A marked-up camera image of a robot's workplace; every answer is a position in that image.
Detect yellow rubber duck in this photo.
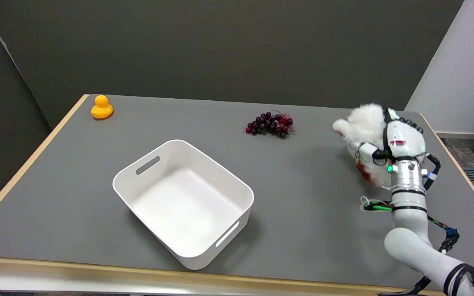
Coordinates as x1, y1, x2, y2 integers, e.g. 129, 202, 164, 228
91, 95, 114, 120

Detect white plush toy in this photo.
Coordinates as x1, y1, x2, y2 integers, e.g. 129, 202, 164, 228
332, 103, 395, 189

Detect white plastic box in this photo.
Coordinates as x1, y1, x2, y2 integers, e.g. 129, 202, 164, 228
112, 139, 255, 271

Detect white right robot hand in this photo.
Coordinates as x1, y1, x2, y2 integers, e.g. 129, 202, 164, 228
358, 108, 428, 167

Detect dark purple grape bunch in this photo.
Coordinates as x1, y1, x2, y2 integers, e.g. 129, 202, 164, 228
245, 110, 295, 139

